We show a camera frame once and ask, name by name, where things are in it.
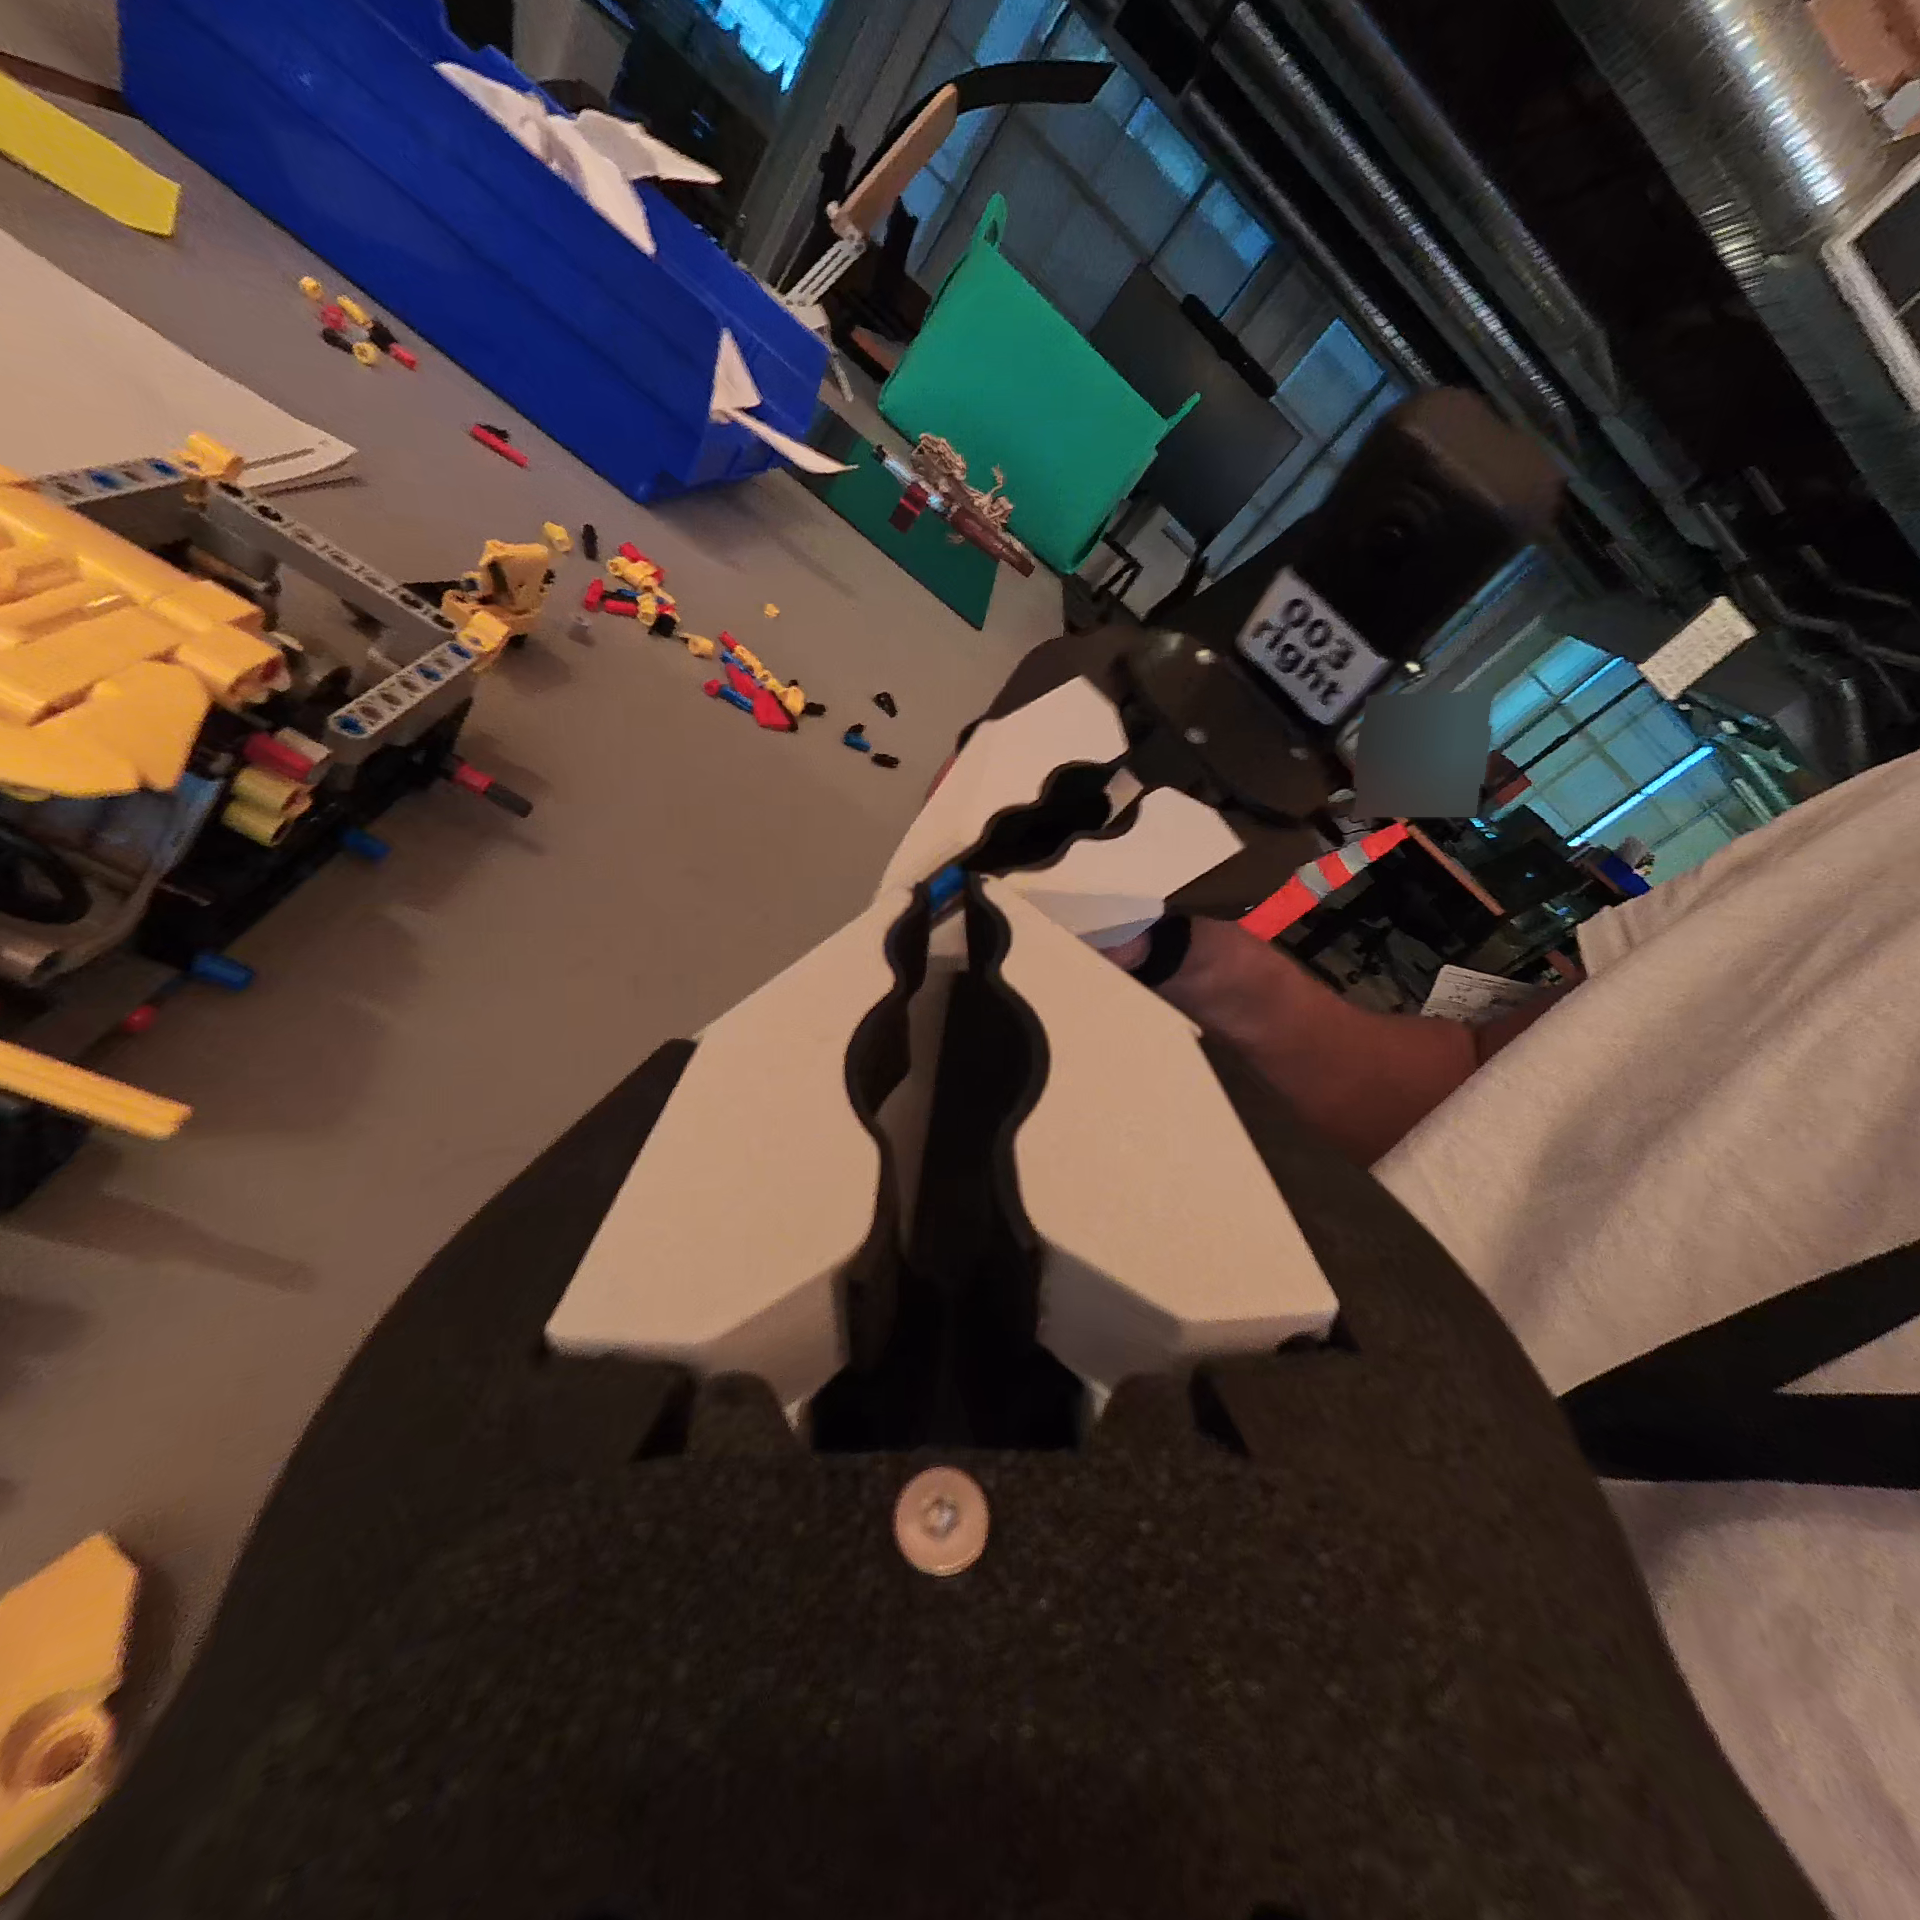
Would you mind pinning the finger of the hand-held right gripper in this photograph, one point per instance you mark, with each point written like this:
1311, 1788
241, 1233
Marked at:
1155, 855
1020, 734

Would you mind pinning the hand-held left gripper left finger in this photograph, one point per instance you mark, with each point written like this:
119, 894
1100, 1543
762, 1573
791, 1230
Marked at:
720, 1200

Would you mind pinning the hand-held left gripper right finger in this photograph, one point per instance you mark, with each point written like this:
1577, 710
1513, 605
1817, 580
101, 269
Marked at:
1170, 1200

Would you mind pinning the blue pin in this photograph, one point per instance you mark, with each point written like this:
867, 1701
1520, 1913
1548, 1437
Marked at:
945, 886

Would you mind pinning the grey desk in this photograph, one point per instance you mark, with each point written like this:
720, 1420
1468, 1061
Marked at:
600, 975

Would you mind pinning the person's right hand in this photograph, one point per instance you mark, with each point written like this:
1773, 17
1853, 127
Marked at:
1243, 990

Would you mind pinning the brown wooden model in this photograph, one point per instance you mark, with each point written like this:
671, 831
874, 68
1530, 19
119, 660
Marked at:
961, 504

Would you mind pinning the large black monitor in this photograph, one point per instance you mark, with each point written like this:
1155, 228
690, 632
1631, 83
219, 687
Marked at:
1200, 389

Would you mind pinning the green bin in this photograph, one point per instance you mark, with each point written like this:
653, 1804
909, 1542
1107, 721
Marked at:
1020, 389

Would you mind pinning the white ceiling air vent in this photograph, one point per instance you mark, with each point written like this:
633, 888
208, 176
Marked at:
1882, 285

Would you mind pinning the wooden stick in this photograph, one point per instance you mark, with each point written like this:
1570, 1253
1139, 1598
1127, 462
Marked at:
900, 158

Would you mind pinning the crumpled white paper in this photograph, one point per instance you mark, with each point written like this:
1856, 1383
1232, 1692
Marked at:
586, 149

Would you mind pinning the yellow wheel arch panel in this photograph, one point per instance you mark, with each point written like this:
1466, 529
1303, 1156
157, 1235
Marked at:
59, 1680

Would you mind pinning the partly built yellow toy car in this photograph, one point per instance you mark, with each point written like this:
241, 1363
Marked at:
89, 646

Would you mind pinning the blue storage bin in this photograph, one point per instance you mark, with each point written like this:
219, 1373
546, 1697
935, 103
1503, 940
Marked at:
375, 181

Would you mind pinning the open instruction booklet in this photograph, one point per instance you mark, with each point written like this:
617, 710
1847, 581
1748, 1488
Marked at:
119, 375

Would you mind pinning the yellow paper scrap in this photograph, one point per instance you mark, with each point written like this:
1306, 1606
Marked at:
89, 158

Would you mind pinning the silver ventilation duct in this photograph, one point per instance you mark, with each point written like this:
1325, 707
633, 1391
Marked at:
1723, 149

